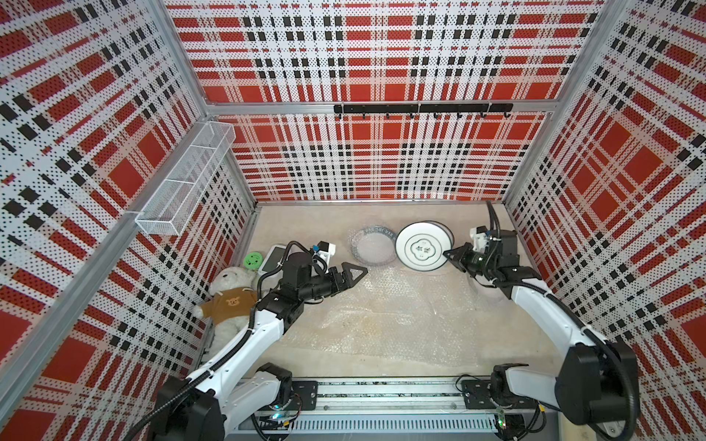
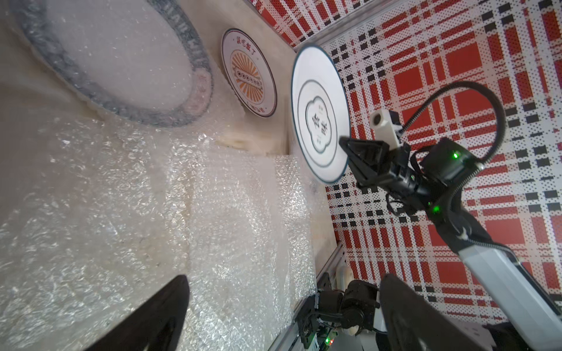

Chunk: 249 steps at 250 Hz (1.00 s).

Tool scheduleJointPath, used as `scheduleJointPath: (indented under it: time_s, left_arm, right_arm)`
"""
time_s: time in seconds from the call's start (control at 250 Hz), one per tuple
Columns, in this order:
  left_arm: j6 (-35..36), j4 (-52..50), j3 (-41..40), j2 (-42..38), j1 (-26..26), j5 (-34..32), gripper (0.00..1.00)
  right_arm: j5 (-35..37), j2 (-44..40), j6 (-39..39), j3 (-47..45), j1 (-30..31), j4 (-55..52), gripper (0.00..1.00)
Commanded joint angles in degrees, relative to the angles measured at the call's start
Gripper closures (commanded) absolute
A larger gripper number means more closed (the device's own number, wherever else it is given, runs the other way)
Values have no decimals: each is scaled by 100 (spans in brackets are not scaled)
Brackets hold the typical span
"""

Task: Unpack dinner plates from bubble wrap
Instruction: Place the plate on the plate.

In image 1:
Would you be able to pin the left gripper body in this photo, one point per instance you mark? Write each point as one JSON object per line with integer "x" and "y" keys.
{"x": 321, "y": 285}

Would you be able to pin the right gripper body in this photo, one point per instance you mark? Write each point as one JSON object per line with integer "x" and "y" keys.
{"x": 489, "y": 264}

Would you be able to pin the white plate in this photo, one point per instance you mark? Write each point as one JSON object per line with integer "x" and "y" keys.
{"x": 420, "y": 246}

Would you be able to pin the bubble wrap of orange plate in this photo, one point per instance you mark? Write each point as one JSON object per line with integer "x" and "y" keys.
{"x": 440, "y": 318}

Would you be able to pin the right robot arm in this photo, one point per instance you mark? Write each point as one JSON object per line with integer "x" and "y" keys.
{"x": 597, "y": 385}

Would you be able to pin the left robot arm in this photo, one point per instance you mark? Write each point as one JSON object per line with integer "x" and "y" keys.
{"x": 213, "y": 400}

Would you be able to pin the bubble wrap of rear plate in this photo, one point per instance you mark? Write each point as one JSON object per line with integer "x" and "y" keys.
{"x": 374, "y": 246}

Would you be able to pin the white digital clock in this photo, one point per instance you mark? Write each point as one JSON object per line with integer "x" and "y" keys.
{"x": 272, "y": 259}

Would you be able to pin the grey rimmed plate rear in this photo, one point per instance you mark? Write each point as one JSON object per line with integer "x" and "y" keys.
{"x": 374, "y": 246}

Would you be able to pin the green round button toy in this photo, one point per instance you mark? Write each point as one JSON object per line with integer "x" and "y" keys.
{"x": 253, "y": 261}

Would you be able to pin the white teddy bear toy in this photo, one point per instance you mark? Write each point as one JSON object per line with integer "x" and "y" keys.
{"x": 232, "y": 298}

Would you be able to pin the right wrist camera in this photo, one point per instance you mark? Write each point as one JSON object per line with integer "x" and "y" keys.
{"x": 479, "y": 238}

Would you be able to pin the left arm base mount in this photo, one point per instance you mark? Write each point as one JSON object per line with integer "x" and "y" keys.
{"x": 297, "y": 395}

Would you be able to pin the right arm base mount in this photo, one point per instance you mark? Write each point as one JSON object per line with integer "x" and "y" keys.
{"x": 476, "y": 394}

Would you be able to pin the black hook rail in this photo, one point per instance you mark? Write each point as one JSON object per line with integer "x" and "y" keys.
{"x": 414, "y": 109}

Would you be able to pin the white wire mesh basket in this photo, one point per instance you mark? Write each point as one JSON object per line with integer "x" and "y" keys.
{"x": 198, "y": 158}

